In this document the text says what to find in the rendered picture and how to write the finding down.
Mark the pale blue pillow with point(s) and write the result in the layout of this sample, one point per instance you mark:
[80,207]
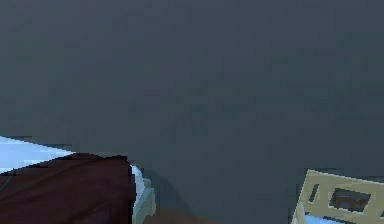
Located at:
[23,155]

